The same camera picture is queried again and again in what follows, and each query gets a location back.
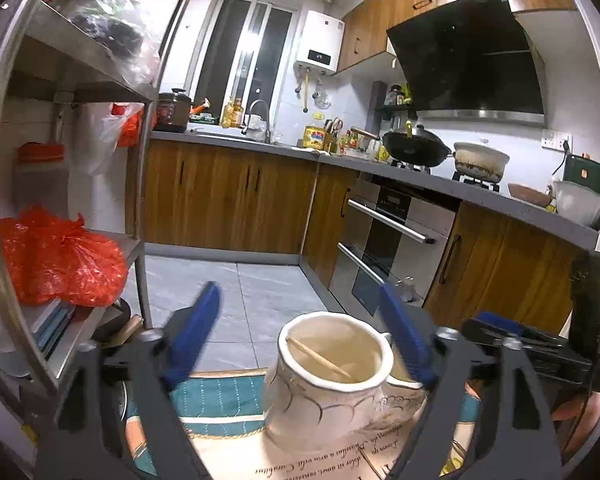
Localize white plastic bag hanging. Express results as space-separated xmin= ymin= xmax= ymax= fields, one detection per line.
xmin=72 ymin=102 xmax=144 ymax=177

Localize black range hood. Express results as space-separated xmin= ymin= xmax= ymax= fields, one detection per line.
xmin=387 ymin=0 xmax=545 ymax=125

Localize metal shelving rack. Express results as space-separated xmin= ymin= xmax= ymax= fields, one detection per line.
xmin=0 ymin=0 xmax=189 ymax=393

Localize yellow tin can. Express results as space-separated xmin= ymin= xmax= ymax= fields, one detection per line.
xmin=302 ymin=126 xmax=326 ymax=151

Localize white water heater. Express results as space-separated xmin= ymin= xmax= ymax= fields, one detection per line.
xmin=294 ymin=10 xmax=346 ymax=75

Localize white ceramic double utensil holder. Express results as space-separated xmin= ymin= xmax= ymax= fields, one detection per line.
xmin=263 ymin=312 xmax=426 ymax=452

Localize kitchen faucet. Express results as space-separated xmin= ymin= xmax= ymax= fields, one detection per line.
xmin=242 ymin=99 xmax=273 ymax=144

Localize wooden chopstick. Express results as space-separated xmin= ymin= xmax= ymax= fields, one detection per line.
xmin=286 ymin=337 xmax=356 ymax=382

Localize built-in steel oven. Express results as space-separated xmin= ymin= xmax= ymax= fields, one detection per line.
xmin=329 ymin=174 xmax=460 ymax=327

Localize red plastic bag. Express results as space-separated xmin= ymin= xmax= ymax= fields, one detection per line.
xmin=0 ymin=205 xmax=128 ymax=308

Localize dark rice cooker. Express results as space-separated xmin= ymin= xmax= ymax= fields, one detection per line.
xmin=154 ymin=88 xmax=192 ymax=133

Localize clear plastic bag on shelf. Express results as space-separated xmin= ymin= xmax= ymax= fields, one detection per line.
xmin=64 ymin=0 xmax=160 ymax=88

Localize wooden base cabinets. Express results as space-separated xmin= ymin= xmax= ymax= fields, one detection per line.
xmin=144 ymin=139 xmax=595 ymax=333

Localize black wok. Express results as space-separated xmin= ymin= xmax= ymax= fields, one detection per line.
xmin=382 ymin=125 xmax=452 ymax=168

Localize printed horse table mat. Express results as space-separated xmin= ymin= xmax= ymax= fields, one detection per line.
xmin=124 ymin=366 xmax=481 ymax=480

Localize white ceramic pot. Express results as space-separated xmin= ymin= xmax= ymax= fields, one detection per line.
xmin=454 ymin=142 xmax=509 ymax=184

